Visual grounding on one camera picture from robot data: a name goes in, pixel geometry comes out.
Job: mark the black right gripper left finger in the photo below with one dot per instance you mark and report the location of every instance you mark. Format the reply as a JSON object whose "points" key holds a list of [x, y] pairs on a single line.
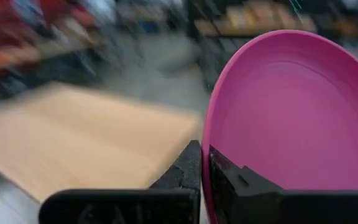
{"points": [[172, 205]]}

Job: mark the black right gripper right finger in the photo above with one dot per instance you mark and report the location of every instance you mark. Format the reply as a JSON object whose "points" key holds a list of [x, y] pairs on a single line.
{"points": [[259, 205]]}

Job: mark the magenta pink plate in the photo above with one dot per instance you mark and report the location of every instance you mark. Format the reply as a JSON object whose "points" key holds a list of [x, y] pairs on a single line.
{"points": [[291, 118]]}

